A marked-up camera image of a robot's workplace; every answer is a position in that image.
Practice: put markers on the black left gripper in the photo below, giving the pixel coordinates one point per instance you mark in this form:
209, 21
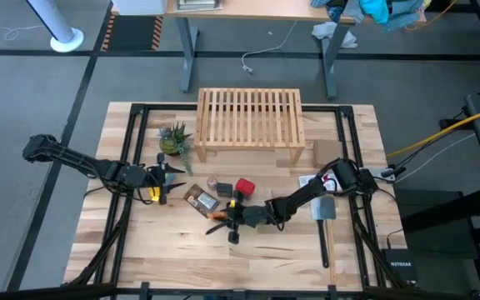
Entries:
156, 177

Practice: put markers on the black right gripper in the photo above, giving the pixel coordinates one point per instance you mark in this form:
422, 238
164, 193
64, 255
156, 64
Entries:
248, 216

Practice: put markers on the green black pepper tin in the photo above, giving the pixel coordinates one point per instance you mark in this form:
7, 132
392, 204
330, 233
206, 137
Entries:
224, 189

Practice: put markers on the brown spice pouch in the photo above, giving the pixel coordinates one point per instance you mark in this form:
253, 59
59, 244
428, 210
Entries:
200, 201

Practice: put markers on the red-lid paprika tin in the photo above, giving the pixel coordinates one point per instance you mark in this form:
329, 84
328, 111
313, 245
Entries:
245, 186

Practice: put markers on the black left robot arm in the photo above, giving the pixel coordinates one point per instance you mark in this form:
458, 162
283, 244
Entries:
81, 162

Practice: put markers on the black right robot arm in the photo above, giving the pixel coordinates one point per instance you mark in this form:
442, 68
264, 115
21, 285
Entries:
302, 196

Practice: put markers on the slatted wooden shelf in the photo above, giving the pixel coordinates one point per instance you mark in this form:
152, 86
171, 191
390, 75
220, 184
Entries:
248, 146

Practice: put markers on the blue snack bag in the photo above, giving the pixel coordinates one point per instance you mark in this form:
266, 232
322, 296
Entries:
169, 179

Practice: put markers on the potted green succulent plant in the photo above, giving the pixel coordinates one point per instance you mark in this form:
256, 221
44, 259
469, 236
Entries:
173, 141

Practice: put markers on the white ice cube tray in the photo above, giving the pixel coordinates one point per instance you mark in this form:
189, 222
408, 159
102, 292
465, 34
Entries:
305, 180

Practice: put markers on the small cardboard box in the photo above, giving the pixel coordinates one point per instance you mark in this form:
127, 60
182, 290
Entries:
326, 152

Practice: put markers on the black hazard striped mat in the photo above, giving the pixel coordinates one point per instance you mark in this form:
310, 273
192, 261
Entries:
131, 33

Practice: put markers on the stack of books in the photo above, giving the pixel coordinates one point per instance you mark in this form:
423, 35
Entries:
198, 5

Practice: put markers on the black Netgear router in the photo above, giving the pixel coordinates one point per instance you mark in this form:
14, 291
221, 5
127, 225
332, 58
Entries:
402, 266

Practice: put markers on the wooden desk grey legs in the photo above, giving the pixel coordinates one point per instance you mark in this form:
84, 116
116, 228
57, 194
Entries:
265, 10

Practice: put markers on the white crumpled cloth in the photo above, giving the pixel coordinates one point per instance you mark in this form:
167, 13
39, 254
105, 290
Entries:
331, 33

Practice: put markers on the pile of blue clothes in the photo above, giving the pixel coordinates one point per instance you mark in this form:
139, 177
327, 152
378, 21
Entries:
373, 12

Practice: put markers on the black aluminium table frame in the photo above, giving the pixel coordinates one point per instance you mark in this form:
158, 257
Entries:
138, 125

